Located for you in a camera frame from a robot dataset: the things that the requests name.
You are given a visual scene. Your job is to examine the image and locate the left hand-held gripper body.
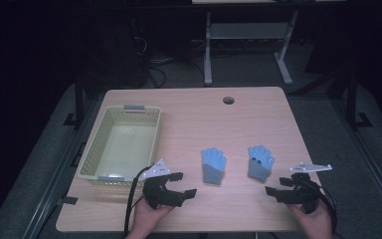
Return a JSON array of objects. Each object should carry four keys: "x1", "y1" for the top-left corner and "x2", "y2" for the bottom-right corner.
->
[{"x1": 141, "y1": 158, "x2": 185, "y2": 210}]

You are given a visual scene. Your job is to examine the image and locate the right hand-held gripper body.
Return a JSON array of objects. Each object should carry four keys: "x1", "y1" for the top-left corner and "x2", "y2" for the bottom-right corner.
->
[{"x1": 284, "y1": 161, "x2": 333, "y2": 215}]

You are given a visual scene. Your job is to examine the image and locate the blue glove with dark dots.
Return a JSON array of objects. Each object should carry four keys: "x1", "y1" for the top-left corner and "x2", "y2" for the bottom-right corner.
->
[{"x1": 247, "y1": 144, "x2": 276, "y2": 183}]

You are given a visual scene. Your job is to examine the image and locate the blue grey knit glove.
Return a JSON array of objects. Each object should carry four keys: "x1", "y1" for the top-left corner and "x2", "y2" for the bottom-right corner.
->
[{"x1": 200, "y1": 146, "x2": 228, "y2": 186}]

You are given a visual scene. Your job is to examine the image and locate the pale yellow plastic basket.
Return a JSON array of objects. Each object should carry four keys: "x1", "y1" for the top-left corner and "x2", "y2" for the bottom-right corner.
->
[{"x1": 78, "y1": 105, "x2": 163, "y2": 187}]

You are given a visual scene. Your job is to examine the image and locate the person's left hand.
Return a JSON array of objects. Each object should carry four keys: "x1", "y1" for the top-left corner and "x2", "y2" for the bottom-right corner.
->
[{"x1": 130, "y1": 198, "x2": 173, "y2": 239}]

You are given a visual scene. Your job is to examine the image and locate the person's right hand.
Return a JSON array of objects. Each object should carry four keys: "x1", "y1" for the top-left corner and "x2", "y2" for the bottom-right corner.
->
[{"x1": 286, "y1": 200, "x2": 333, "y2": 239}]

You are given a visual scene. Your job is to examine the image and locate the black metal stand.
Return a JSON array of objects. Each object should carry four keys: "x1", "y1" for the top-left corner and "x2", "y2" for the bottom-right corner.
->
[
  {"x1": 63, "y1": 74, "x2": 85, "y2": 127},
  {"x1": 344, "y1": 71, "x2": 374, "y2": 131}
]

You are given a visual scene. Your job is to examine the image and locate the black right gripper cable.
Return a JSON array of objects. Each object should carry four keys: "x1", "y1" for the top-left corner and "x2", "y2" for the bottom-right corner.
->
[{"x1": 306, "y1": 180, "x2": 339, "y2": 233}]

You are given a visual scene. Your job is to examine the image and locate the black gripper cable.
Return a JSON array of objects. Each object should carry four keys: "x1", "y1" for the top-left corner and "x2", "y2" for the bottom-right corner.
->
[
  {"x1": 306, "y1": 180, "x2": 339, "y2": 233},
  {"x1": 123, "y1": 165, "x2": 154, "y2": 239}
]

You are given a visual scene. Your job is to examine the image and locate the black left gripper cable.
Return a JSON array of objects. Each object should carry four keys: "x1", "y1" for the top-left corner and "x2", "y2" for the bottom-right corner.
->
[{"x1": 123, "y1": 165, "x2": 154, "y2": 239}]

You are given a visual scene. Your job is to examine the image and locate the aluminium floor rail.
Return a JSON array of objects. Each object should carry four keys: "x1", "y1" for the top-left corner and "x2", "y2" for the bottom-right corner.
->
[
  {"x1": 333, "y1": 99, "x2": 382, "y2": 221},
  {"x1": 22, "y1": 99, "x2": 93, "y2": 239}
]

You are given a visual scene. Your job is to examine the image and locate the black floor cables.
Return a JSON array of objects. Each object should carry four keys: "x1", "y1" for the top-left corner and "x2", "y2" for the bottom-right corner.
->
[{"x1": 132, "y1": 35, "x2": 210, "y2": 88}]

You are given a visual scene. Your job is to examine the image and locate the grey metal table frame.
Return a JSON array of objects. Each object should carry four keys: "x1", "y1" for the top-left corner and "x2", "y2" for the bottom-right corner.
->
[{"x1": 203, "y1": 9, "x2": 300, "y2": 86}]

